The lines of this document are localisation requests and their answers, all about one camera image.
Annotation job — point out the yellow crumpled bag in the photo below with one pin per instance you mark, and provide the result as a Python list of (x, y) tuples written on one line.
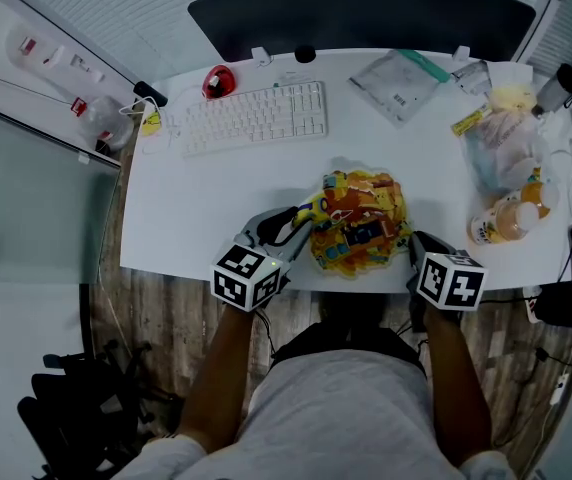
[(512, 98)]

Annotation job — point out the black round cap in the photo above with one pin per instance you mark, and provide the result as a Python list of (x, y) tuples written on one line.
[(305, 54)]

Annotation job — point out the clear plastic bag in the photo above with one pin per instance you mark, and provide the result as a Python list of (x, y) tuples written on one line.
[(506, 153)]

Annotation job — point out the pale orange juice bottle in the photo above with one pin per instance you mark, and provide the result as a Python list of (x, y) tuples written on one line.
[(501, 223)]

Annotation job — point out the yellow snack packet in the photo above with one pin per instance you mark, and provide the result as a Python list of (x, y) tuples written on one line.
[(361, 223)]

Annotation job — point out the clear water jug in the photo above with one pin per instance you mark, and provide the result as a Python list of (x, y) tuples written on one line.
[(108, 120)]

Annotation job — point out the dark orange juice bottle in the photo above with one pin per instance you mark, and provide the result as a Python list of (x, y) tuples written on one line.
[(541, 198)]

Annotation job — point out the white crumpled paper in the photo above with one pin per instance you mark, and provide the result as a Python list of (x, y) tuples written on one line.
[(513, 74)]

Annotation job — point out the person's black shorts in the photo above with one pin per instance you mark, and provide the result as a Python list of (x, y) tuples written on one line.
[(346, 338)]

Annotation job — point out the red round object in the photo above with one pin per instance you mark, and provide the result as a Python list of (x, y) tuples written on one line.
[(218, 82)]

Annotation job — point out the small clear packet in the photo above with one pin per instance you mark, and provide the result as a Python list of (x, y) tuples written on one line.
[(471, 78)]

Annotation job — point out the small yellow figure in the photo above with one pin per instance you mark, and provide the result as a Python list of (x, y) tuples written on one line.
[(151, 124)]

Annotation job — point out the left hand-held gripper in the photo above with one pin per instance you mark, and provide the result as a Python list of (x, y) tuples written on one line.
[(246, 278)]

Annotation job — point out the grey zip bag teal strip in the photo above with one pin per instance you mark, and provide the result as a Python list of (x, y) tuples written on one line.
[(396, 88)]

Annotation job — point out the person's white t-shirt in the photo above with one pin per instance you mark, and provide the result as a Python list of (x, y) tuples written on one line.
[(341, 418)]

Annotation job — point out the white extension socket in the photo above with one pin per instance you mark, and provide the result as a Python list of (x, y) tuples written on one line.
[(560, 389)]

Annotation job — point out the black box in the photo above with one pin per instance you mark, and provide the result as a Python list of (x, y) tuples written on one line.
[(571, 308)]

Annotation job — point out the white keyboard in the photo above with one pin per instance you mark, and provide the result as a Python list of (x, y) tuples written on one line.
[(256, 118)]

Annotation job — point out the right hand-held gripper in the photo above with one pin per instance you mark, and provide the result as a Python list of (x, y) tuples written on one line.
[(451, 283)]

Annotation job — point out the dark grey desk divider panel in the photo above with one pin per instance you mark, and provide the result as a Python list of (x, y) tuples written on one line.
[(361, 23)]

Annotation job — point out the white floor power strip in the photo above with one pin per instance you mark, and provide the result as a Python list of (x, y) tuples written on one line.
[(532, 305)]

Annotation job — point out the white divider bracket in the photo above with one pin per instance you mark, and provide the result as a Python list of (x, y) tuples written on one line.
[(261, 55), (462, 53)]

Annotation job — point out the person's left forearm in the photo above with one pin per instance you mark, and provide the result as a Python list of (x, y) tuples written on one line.
[(218, 378)]

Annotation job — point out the black cylindrical device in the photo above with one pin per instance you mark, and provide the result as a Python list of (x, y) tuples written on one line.
[(150, 94)]

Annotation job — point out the grey water bottle black lid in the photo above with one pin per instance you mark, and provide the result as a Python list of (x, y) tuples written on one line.
[(556, 93)]

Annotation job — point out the black office chair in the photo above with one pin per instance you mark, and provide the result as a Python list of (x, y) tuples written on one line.
[(86, 408)]

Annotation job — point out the plastic water bottle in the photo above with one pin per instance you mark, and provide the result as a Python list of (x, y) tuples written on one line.
[(51, 55)]

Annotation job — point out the person's right forearm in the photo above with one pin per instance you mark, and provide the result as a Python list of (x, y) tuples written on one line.
[(458, 388)]

